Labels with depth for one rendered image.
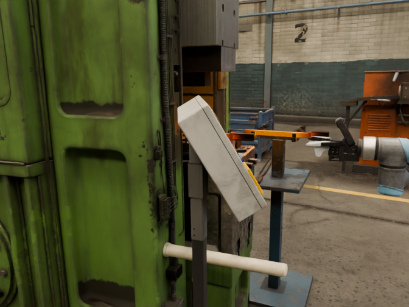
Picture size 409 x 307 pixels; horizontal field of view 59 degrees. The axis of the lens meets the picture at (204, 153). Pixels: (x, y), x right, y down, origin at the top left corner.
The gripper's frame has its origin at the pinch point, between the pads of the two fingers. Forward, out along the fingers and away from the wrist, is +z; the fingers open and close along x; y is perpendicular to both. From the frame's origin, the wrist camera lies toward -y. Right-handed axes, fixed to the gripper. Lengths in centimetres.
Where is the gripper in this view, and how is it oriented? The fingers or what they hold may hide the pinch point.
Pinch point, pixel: (307, 139)
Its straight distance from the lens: 151.1
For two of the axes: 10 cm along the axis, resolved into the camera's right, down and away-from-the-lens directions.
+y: 0.2, 9.8, 2.2
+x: 3.5, -2.1, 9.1
